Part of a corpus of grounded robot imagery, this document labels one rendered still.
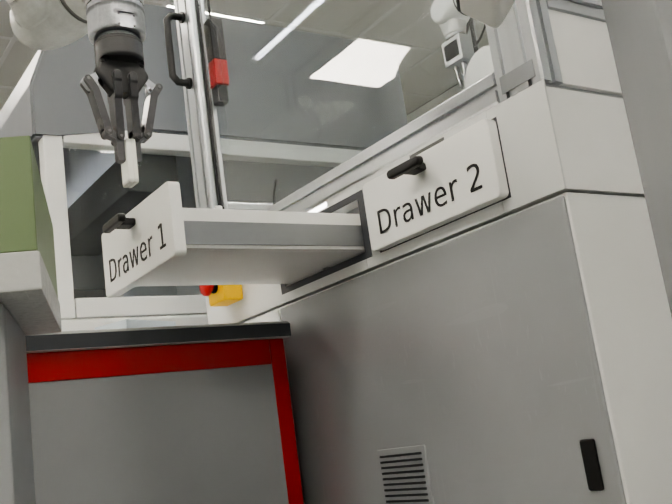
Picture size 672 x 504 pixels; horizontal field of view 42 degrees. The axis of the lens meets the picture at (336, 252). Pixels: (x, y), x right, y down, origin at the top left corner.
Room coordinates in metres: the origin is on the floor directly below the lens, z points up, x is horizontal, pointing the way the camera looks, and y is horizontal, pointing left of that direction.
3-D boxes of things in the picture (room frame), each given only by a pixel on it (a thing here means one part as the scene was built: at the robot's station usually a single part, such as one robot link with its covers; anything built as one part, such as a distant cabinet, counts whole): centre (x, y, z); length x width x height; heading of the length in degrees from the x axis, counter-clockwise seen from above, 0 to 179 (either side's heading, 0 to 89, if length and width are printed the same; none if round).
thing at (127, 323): (1.59, 0.39, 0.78); 0.12 x 0.08 x 0.04; 148
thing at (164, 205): (1.29, 0.30, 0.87); 0.29 x 0.02 x 0.11; 35
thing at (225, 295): (1.73, 0.24, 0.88); 0.07 x 0.05 x 0.07; 35
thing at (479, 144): (1.22, -0.15, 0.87); 0.29 x 0.02 x 0.11; 35
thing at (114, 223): (1.27, 0.32, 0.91); 0.07 x 0.04 x 0.01; 35
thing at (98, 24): (1.26, 0.29, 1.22); 0.09 x 0.09 x 0.06
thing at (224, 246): (1.41, 0.13, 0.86); 0.40 x 0.26 x 0.06; 125
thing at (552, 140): (1.72, -0.38, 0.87); 1.02 x 0.95 x 0.14; 35
